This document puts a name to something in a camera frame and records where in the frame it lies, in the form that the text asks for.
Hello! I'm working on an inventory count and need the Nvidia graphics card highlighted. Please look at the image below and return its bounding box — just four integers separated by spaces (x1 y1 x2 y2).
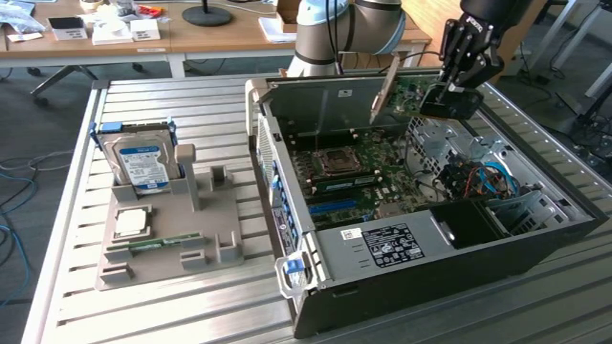
370 53 483 125

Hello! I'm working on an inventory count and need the grey parts rack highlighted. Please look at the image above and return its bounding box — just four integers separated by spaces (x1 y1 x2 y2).
95 143 248 292

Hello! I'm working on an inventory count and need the clear plastic bag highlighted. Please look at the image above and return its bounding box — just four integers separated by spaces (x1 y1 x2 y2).
0 0 47 35

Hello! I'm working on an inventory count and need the black open PC case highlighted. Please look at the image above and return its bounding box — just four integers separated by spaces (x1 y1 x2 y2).
244 64 611 340

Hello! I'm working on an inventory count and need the black lamp base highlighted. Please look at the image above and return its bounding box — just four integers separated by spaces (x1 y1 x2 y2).
182 0 234 27

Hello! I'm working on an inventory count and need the blue expansion slot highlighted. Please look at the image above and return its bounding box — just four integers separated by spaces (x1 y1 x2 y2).
308 199 358 216

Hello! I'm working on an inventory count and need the white table frame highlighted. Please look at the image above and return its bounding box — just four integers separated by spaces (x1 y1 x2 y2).
526 0 612 97

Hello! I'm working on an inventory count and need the blue floor cable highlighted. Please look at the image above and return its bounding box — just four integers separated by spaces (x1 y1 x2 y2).
0 171 35 307

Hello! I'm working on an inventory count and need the hard disk with blue caddy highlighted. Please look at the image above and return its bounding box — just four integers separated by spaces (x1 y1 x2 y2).
90 120 186 196

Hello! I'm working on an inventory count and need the silver CPU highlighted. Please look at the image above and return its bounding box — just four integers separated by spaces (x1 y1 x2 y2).
114 209 152 237

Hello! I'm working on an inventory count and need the metal disk bay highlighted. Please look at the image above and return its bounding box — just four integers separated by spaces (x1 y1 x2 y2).
486 189 574 237

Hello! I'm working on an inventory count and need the CPU socket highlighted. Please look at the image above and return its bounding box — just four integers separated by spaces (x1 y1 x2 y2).
314 147 363 176

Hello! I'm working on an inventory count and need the white paper stack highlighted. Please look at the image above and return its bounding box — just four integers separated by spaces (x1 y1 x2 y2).
258 16 299 43

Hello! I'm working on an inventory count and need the green motherboard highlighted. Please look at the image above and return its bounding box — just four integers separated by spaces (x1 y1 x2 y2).
286 128 431 230

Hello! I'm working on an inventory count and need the blue SATA wire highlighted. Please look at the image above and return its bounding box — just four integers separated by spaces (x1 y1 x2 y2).
478 161 523 199

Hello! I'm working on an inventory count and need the red wire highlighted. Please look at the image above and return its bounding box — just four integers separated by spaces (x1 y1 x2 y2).
466 166 482 198

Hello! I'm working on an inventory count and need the flat white box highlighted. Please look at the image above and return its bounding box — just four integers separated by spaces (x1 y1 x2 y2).
91 19 134 46

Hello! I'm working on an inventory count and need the white box with black top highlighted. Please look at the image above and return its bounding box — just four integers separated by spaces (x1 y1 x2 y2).
47 16 90 41

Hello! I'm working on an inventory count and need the black power cable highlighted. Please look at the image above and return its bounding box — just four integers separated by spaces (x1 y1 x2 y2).
404 51 446 72

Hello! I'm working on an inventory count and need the black desk leg with castors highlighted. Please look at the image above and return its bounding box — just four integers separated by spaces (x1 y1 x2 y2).
28 64 100 107

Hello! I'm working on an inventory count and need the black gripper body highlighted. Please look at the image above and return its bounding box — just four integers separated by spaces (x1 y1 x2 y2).
459 0 550 51

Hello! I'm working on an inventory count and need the brown cardboard box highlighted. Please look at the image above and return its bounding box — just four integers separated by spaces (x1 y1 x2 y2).
276 0 302 24

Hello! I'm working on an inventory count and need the grey power supply unit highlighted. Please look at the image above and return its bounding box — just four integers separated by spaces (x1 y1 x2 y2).
314 209 455 281

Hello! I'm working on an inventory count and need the wooden desk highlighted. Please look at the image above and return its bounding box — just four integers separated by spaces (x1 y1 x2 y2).
0 0 174 69
170 0 434 62

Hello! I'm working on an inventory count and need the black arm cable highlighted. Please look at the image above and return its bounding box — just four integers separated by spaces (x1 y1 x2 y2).
324 0 347 75

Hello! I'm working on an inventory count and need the small white box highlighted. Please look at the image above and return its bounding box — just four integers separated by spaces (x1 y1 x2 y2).
130 18 160 42

